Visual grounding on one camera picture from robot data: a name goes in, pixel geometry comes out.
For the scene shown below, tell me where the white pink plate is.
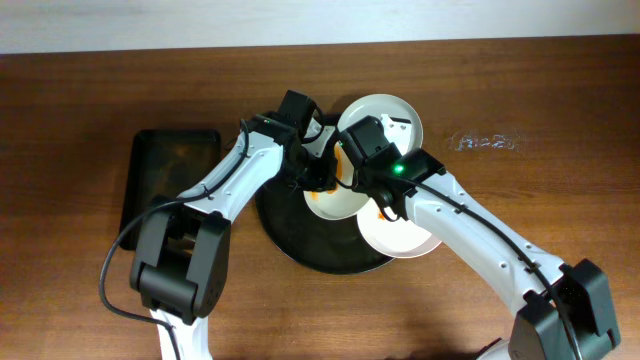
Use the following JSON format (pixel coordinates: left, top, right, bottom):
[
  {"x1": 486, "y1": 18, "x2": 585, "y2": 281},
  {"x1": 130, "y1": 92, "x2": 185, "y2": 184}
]
[{"x1": 356, "y1": 200, "x2": 441, "y2": 258}]

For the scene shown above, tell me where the green yellow sponge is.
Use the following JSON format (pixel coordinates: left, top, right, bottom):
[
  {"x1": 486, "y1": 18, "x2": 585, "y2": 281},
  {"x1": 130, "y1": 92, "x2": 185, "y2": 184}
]
[{"x1": 310, "y1": 188, "x2": 337, "y2": 197}]

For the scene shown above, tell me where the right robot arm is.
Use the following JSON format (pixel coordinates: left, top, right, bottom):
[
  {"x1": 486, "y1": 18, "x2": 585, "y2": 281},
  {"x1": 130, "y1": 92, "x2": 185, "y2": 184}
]
[{"x1": 340, "y1": 116, "x2": 621, "y2": 360}]

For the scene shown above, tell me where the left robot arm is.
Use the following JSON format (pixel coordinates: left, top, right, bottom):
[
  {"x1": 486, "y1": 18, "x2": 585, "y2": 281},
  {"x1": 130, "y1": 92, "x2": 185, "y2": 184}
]
[{"x1": 130, "y1": 115, "x2": 337, "y2": 359}]

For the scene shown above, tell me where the round black tray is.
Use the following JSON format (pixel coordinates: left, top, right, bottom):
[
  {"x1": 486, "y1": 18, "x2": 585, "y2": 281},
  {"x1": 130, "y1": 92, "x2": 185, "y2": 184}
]
[{"x1": 256, "y1": 176, "x2": 394, "y2": 274}]

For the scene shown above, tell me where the rectangular black tray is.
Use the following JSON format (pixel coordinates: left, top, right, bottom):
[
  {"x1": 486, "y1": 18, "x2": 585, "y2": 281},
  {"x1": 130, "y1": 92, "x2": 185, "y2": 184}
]
[{"x1": 120, "y1": 129, "x2": 221, "y2": 227}]

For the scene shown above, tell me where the pale green plate top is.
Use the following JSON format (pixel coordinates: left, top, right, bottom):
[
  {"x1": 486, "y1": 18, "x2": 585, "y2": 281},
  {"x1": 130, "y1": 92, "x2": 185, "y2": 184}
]
[{"x1": 337, "y1": 94, "x2": 423, "y2": 152}]

